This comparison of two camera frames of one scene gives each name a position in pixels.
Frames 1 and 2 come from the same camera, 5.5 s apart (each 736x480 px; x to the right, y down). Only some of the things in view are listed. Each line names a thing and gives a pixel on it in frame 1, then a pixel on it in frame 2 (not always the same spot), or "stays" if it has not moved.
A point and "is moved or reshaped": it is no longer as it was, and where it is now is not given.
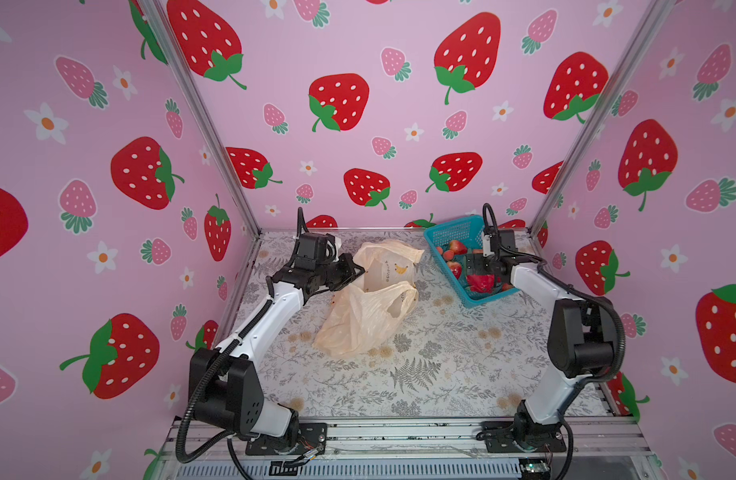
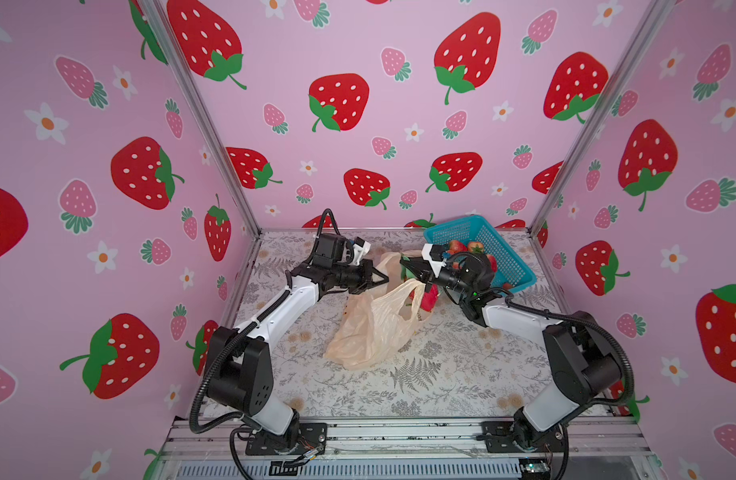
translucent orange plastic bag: [359, 316] is moved or reshaped
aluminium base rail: [406, 450] stays
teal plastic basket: [468, 230] stays
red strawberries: [481, 283] is moved or reshaped
